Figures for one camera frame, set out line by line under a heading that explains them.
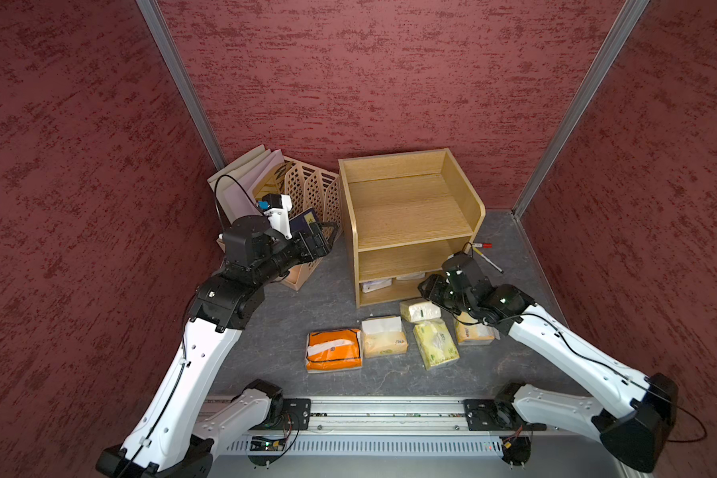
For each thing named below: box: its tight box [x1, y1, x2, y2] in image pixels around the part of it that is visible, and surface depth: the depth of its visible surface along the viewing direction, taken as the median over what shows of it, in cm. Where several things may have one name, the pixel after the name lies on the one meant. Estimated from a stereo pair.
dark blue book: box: [288, 207, 317, 234], surface depth 100 cm
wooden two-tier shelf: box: [338, 148, 486, 309], surface depth 81 cm
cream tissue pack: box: [360, 315, 409, 359], surface depth 85 cm
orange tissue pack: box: [304, 327, 364, 374], surface depth 79 cm
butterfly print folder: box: [252, 161, 292, 201], surface depth 98 cm
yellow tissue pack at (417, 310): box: [399, 297, 442, 323], surface depth 83 cm
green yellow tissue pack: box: [413, 320, 461, 371], surface depth 83 cm
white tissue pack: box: [359, 277, 394, 293], surface depth 95 cm
